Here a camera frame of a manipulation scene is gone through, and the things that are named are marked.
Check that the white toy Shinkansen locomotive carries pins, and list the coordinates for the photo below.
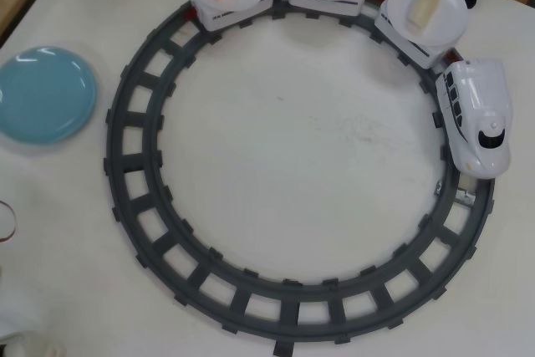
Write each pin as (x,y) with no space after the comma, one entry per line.
(472,98)

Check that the blue round dish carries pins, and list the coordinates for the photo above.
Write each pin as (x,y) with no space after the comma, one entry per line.
(42,93)

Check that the gray circular toy train track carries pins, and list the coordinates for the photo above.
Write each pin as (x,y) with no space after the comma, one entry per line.
(289,311)

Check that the silver metal track clip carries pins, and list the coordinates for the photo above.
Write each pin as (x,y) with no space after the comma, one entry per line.
(439,187)
(466,197)

